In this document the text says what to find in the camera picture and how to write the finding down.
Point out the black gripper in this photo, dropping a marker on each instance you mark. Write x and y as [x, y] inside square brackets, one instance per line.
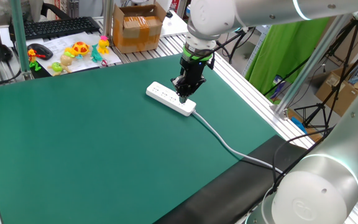
[193, 70]

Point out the white four-outlet power strip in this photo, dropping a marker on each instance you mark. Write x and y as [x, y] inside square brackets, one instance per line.
[163, 93]

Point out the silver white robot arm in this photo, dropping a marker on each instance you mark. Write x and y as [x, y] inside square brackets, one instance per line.
[213, 15]

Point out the white side table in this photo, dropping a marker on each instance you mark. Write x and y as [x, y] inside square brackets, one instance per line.
[174, 26]

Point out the taped cardboard box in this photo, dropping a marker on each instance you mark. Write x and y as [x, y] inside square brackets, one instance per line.
[138, 31]

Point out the small black item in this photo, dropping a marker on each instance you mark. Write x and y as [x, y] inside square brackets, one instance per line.
[169, 14]

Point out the white slotted shelf upright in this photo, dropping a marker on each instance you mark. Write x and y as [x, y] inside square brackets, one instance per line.
[257, 49]

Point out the red white box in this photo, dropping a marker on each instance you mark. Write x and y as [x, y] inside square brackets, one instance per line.
[174, 5]

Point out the yellow chick toy pink hat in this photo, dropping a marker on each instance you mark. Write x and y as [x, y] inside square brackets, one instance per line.
[103, 45]

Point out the blue white package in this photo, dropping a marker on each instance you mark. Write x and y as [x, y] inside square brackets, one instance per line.
[278, 87]

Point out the teal dolphin toy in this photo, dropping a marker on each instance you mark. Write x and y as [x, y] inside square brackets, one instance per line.
[95, 55]

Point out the bright green cloth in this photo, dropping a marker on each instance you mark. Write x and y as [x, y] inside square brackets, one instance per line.
[278, 56]

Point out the green table mat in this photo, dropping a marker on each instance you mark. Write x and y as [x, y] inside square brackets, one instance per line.
[89, 140]

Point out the yellow orange turtle toy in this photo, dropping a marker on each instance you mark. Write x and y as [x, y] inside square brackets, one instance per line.
[80, 48]

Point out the black table mat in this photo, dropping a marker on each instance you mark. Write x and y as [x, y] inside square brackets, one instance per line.
[228, 193]

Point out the blue plastic object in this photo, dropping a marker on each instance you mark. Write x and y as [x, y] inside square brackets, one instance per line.
[298, 124]

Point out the beige caterpillar toy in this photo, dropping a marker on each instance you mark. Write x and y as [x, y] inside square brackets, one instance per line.
[66, 59]

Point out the green headed snail toy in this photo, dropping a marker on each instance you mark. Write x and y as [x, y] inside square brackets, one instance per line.
[56, 67]

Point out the white printed paper sheet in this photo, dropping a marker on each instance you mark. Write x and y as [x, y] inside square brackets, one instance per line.
[54, 46]

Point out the black keyboard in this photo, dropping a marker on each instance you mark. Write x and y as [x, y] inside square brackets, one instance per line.
[57, 27]

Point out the open cardboard box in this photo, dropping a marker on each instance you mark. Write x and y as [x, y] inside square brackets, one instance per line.
[331, 90]

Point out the black computer mouse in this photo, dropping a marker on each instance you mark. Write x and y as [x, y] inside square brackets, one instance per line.
[42, 50]

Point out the red yellow green figure toy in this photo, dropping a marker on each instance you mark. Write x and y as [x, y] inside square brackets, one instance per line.
[32, 57]

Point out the black office chair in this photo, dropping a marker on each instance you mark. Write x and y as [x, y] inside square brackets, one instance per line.
[45, 9]

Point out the black tripod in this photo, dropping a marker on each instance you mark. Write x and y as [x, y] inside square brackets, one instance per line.
[346, 59]

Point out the aluminium frame post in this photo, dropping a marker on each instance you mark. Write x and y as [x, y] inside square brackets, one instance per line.
[107, 18]
[309, 68]
[19, 37]

